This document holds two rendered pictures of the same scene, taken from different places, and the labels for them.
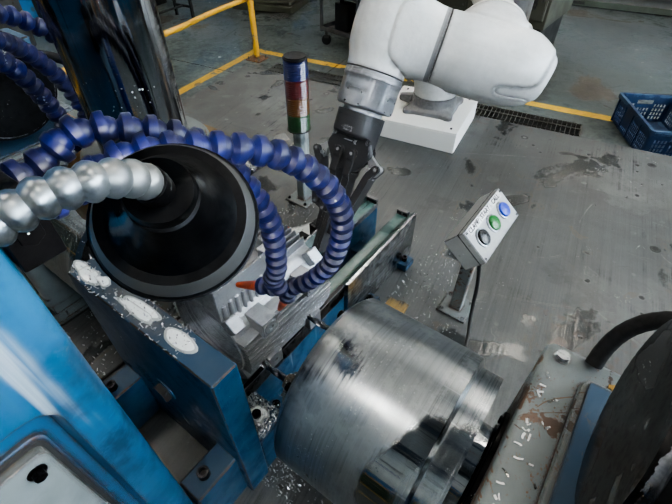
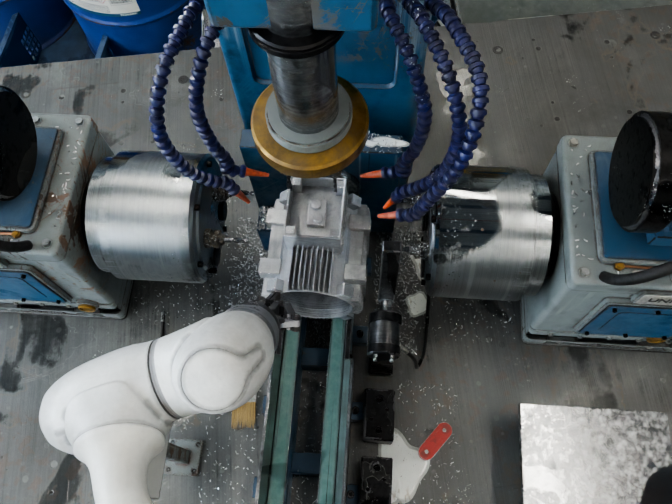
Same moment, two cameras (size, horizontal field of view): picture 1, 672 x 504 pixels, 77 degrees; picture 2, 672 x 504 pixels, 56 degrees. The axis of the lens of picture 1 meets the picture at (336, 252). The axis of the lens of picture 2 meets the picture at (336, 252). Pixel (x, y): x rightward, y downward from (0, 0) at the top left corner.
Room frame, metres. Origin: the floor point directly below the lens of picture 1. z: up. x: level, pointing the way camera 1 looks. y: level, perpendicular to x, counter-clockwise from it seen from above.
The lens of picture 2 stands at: (0.92, -0.04, 2.14)
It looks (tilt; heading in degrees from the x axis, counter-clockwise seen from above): 67 degrees down; 152
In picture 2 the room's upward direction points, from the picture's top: 5 degrees counter-clockwise
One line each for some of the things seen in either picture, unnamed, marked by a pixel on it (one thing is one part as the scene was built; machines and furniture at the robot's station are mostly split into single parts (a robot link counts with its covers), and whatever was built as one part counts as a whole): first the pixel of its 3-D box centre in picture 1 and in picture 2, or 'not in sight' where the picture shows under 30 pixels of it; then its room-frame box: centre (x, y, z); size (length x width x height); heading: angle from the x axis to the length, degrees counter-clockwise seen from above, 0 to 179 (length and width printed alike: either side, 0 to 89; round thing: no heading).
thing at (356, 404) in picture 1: (422, 436); (137, 215); (0.23, -0.11, 1.04); 0.37 x 0.25 x 0.25; 54
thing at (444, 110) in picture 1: (429, 98); not in sight; (1.52, -0.34, 0.90); 0.22 x 0.18 x 0.06; 63
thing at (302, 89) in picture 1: (296, 86); not in sight; (1.05, 0.10, 1.14); 0.06 x 0.06 x 0.04
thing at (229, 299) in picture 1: (226, 271); (316, 215); (0.45, 0.17, 1.11); 0.12 x 0.11 x 0.07; 142
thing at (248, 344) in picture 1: (253, 295); (317, 255); (0.48, 0.14, 1.02); 0.20 x 0.19 x 0.19; 142
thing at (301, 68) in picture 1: (295, 68); not in sight; (1.05, 0.10, 1.19); 0.06 x 0.06 x 0.04
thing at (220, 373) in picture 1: (159, 399); (326, 171); (0.31, 0.27, 0.97); 0.30 x 0.11 x 0.34; 54
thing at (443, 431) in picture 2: not in sight; (435, 441); (0.87, 0.17, 0.81); 0.09 x 0.03 x 0.02; 105
